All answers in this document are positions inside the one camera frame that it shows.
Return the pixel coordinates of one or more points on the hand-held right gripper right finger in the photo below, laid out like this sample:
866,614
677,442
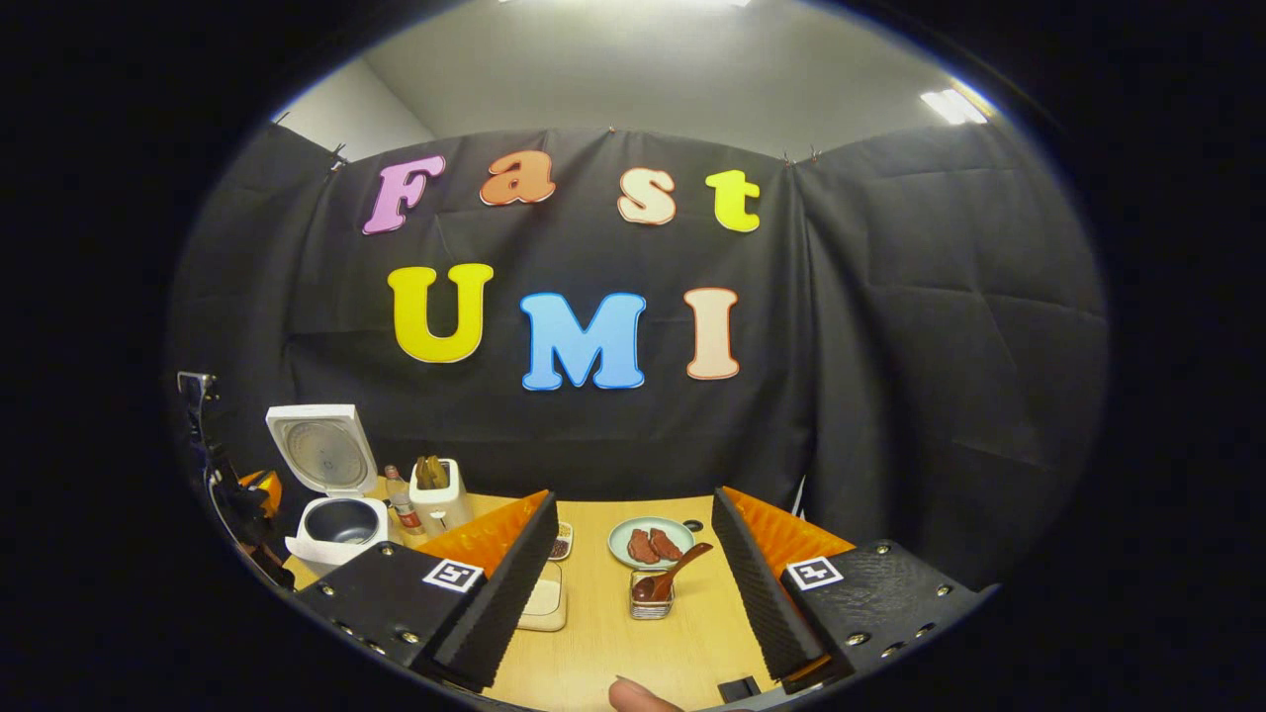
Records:
757,593

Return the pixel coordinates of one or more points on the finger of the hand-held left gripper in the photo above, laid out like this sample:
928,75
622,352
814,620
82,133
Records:
265,492

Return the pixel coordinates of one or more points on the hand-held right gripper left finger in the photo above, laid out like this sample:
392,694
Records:
514,603

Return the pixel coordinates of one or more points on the clear box of white rice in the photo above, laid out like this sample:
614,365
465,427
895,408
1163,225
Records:
547,598

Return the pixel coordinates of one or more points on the white rice cooker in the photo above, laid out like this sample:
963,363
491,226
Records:
326,455

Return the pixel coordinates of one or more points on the brown wooden spoon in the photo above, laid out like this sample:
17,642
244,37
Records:
678,569

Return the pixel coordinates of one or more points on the white divided dish of beans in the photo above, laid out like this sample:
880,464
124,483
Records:
564,542

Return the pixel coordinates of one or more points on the red meat slice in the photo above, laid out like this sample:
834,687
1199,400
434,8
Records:
666,544
643,547

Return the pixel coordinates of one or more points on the pale green plate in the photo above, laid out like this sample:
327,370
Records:
618,542

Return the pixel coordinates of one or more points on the white toaster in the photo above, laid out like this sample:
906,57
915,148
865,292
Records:
440,506

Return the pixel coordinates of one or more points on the plastic bottle with red label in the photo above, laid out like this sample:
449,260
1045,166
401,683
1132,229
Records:
404,504

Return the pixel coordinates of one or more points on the brown toast slice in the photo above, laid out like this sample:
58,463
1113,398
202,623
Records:
424,473
440,473

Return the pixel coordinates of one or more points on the black backdrop cloth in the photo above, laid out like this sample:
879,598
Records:
890,346

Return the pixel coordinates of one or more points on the ceiling light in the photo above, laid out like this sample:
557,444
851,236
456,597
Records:
954,106
623,3

